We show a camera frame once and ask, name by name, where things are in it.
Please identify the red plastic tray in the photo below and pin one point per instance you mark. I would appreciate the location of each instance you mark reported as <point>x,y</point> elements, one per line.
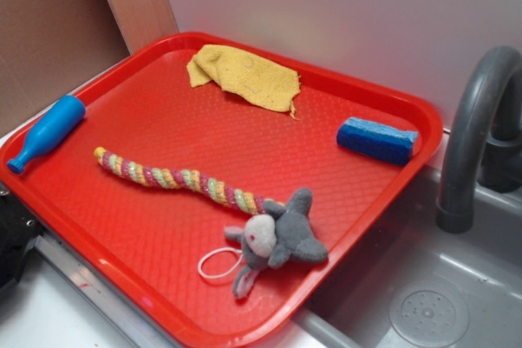
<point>147,241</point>

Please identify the blue toy bottle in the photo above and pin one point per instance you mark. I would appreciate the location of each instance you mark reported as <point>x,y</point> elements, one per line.
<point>49,131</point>

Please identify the grey sink basin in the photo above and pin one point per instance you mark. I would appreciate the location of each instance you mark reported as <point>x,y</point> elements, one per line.
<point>407,283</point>

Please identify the blue sponge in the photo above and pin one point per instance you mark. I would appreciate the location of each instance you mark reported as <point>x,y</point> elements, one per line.
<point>376,140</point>

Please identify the grey faucet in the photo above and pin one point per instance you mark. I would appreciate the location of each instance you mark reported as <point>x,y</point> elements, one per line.
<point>484,146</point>

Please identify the black object at left edge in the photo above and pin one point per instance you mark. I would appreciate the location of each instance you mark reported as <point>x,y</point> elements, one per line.
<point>19,231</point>

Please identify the yellow cloth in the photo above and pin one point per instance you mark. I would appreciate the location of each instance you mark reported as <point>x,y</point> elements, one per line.
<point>259,81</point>

